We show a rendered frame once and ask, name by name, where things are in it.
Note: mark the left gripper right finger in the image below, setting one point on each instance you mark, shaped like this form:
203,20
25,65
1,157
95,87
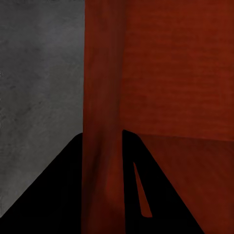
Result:
170,215

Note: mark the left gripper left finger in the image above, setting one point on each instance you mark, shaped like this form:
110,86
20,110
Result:
52,203

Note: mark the storage box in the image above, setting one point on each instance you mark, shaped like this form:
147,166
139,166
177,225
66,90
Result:
164,70

